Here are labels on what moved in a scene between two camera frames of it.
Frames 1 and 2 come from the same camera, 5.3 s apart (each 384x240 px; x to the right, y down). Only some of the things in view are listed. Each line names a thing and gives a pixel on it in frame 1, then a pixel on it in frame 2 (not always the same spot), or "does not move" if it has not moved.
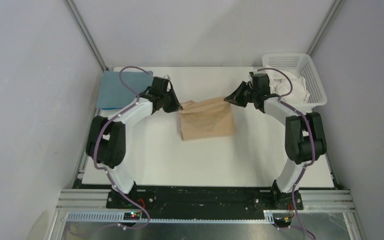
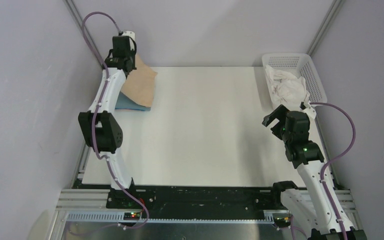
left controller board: [132, 216] does not move
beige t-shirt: [209, 118] -> [139, 84]
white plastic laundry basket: [303, 66] does not move
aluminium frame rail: [89, 206] does not move
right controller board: [282, 222] does not move
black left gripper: [175, 105] -> [131, 53]
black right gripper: [236, 98] -> [280, 113]
